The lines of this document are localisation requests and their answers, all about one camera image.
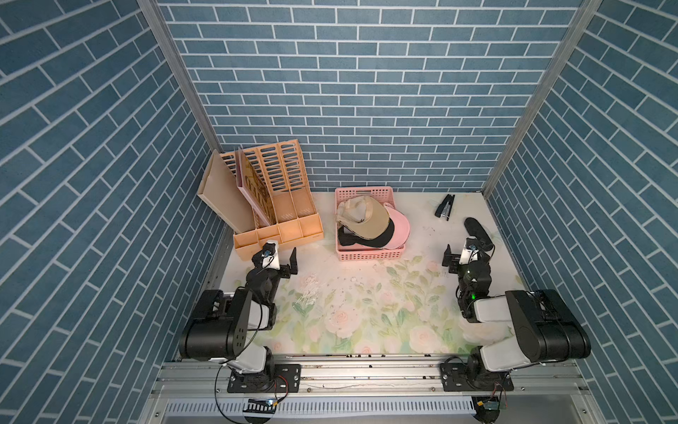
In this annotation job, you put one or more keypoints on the pink plastic basket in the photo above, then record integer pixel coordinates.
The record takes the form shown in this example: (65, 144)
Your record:
(357, 252)

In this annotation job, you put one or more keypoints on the black baseball cap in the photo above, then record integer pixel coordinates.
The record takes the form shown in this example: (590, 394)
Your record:
(347, 238)

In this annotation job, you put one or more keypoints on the wanted poster book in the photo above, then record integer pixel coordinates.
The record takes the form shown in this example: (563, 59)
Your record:
(254, 190)

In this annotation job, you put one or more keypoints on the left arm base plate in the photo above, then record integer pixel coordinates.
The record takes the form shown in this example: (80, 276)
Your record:
(279, 379)

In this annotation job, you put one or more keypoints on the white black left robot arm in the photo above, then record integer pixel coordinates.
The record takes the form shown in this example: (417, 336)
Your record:
(218, 326)

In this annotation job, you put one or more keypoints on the beige baseball cap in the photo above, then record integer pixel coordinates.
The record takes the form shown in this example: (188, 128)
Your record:
(364, 216)

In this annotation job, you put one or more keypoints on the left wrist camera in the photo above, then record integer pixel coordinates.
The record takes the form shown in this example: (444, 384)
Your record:
(270, 255)

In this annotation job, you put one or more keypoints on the pink baseball cap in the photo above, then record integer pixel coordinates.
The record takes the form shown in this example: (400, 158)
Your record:
(402, 228)

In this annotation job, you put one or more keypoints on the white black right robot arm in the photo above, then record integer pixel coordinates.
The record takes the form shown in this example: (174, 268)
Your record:
(544, 328)

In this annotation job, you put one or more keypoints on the beige cardboard folder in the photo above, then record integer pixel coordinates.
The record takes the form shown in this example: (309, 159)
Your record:
(219, 191)

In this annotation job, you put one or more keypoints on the black oval remote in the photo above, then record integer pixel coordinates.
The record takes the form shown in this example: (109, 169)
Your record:
(477, 231)

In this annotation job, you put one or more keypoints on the orange plastic file organizer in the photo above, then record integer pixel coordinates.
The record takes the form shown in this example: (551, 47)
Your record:
(281, 167)

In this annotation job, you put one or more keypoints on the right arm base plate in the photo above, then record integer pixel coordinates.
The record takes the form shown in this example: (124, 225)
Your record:
(460, 377)

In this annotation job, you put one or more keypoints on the floral table mat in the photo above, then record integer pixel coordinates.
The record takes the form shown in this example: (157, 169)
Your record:
(405, 305)

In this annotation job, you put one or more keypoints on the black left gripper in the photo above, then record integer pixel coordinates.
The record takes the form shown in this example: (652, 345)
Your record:
(281, 270)

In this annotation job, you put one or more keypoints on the black stapler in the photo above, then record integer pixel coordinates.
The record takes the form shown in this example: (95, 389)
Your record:
(444, 209)

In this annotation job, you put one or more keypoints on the aluminium mounting rail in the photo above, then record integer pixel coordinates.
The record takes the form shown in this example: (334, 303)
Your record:
(368, 389)

